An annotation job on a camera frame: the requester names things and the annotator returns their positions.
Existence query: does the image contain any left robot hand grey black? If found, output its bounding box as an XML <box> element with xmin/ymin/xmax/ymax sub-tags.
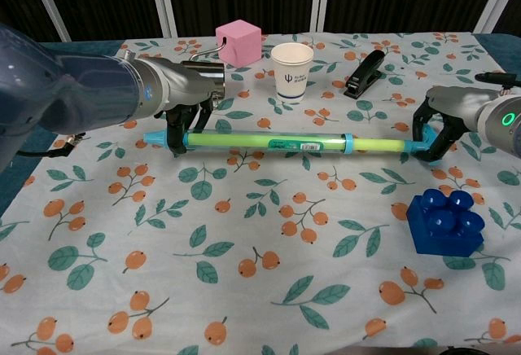
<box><xmin>136</xmin><ymin>56</ymin><xmax>226</xmax><ymax>157</ymax></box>

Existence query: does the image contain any right robot hand grey black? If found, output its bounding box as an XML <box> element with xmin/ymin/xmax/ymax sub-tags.
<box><xmin>412</xmin><ymin>85</ymin><xmax>498</xmax><ymax>163</ymax></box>

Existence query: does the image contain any green and blue tube toy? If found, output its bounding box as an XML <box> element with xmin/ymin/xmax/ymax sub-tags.
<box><xmin>144</xmin><ymin>125</ymin><xmax>445</xmax><ymax>168</ymax></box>

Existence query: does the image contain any silver metal hook rod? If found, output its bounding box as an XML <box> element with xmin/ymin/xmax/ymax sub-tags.
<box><xmin>189</xmin><ymin>36</ymin><xmax>229</xmax><ymax>63</ymax></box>

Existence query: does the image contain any pink foam cube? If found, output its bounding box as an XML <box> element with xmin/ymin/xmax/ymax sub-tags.
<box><xmin>215</xmin><ymin>20</ymin><xmax>262</xmax><ymax>68</ymax></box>

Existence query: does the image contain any black stapler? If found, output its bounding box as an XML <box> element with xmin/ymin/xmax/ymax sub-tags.
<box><xmin>344</xmin><ymin>50</ymin><xmax>385</xmax><ymax>99</ymax></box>

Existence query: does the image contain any blue toy building block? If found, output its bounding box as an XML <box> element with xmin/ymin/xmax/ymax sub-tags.
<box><xmin>406</xmin><ymin>190</ymin><xmax>486</xmax><ymax>258</ymax></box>

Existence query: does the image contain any white paper cup blue logo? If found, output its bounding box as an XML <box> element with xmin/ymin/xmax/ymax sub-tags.
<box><xmin>270</xmin><ymin>43</ymin><xmax>314</xmax><ymax>103</ymax></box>

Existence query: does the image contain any fruit and leaf print tablecloth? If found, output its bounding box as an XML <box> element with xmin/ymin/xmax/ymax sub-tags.
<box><xmin>0</xmin><ymin>31</ymin><xmax>521</xmax><ymax>355</ymax></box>

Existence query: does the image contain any black cable with connector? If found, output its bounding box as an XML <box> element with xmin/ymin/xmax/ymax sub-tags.
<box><xmin>15</xmin><ymin>133</ymin><xmax>87</xmax><ymax>159</ymax></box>

